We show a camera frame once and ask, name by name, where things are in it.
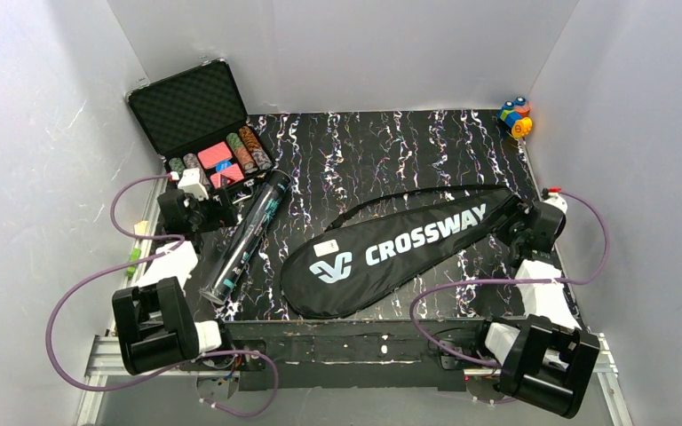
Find black shuttlecock tube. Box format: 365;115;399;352
200;170;291;305

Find black Crossway racket bag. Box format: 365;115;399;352
279;186;526;320

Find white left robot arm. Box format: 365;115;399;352
112;189;236;375

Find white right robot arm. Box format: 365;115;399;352
484;193;600;418

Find blue dealer chip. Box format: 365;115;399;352
216;161;234;174

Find pink playing card deck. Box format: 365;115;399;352
197;142;234;170

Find black poker chip case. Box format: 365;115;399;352
126;59;275;203

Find colourful toy blocks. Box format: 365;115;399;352
496;97;534;139

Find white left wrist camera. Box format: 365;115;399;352
177;168;210;201

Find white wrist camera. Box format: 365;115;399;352
177;168;210;201
541;187;568;215

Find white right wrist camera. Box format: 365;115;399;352
541;187;568;215

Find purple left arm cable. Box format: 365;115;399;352
44;171;281;420

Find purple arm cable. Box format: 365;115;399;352
44;171;281;420
408;187;612;406

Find beige block on rail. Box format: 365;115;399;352
133;220;148;239

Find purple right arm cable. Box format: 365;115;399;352
408;187;612;406

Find green clip on rail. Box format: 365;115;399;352
124;246;141;278

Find black mounting base plate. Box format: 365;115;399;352
226;319;500;391

